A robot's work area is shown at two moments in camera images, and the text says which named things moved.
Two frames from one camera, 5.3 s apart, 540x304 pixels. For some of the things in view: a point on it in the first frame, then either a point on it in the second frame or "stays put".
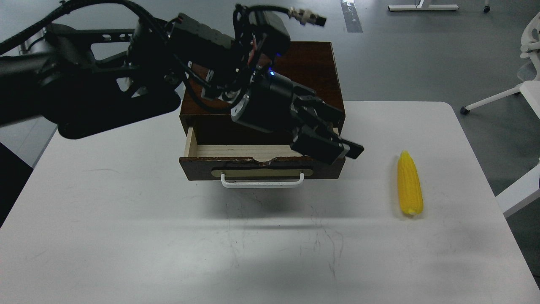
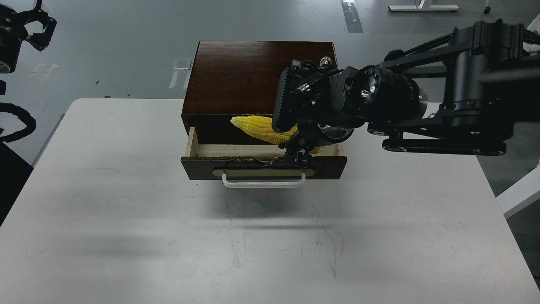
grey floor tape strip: [352, 19] stays put
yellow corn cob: [410, 193] to [261, 128]
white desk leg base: [419, 7] stays put
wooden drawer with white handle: [252, 166] stays put
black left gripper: [267, 105] to [13, 32]
